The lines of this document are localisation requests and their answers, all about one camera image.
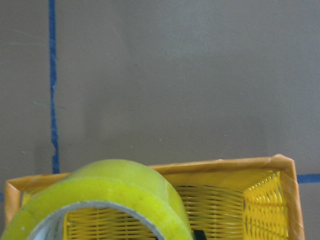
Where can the yellow plastic basket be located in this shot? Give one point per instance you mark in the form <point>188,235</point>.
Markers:
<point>238,199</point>

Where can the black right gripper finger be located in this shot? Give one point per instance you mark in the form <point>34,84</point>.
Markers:
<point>199,235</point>

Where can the yellow tape roll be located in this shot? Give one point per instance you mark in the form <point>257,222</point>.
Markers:
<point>127,186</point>

